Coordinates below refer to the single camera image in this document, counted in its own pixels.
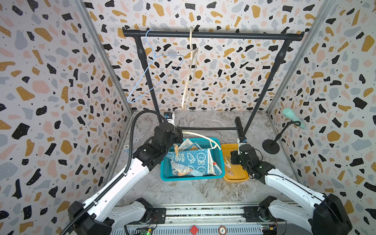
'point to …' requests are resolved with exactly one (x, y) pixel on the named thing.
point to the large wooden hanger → (202, 135)
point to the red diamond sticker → (194, 229)
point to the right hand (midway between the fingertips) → (235, 152)
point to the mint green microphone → (290, 114)
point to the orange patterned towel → (179, 170)
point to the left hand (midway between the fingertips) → (183, 127)
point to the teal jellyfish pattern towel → (201, 159)
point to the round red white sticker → (222, 230)
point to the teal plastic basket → (214, 145)
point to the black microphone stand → (271, 146)
